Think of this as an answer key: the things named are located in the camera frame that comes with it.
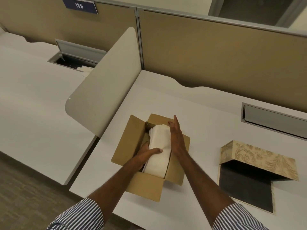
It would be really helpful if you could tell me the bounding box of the brown cardboard box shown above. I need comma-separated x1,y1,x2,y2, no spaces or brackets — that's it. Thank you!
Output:
111,113,191,203

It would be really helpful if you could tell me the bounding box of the person's left hand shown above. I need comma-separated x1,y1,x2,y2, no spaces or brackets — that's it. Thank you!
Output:
133,142,164,171

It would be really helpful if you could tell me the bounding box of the person's right forearm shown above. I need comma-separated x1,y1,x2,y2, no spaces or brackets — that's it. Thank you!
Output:
172,149,237,227

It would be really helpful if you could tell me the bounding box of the frosted glass door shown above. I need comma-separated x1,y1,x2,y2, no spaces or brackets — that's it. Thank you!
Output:
208,0,302,28

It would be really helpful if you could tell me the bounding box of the blue number sign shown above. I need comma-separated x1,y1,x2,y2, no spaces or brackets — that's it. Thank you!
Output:
61,0,98,15

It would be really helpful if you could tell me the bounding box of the grey closed cable tray cover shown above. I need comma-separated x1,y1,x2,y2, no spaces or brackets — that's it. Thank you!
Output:
241,102,307,142

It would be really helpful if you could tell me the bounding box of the grey open cable tray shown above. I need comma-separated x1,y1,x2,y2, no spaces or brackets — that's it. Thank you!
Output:
47,38,107,73

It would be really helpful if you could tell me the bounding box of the white desk divider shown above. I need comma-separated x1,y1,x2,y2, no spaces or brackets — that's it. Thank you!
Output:
65,27,142,138

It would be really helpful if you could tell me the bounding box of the beige partition panel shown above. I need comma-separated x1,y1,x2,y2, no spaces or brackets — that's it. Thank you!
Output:
0,0,142,70
137,8,307,113

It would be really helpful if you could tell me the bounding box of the blue striped shirt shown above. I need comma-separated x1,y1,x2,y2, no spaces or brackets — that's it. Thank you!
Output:
47,198,269,230

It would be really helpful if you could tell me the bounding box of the person's right hand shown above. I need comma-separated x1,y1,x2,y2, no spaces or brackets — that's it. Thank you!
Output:
168,114,190,158

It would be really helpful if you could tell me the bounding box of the white tissue stack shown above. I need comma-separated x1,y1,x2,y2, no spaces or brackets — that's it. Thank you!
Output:
143,124,172,179

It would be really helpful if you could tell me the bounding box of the beige patterned tissue holder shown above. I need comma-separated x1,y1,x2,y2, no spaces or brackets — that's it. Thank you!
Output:
217,140,300,215

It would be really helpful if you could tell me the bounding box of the person's left forearm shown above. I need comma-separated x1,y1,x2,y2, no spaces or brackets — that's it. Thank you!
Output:
87,155,146,222

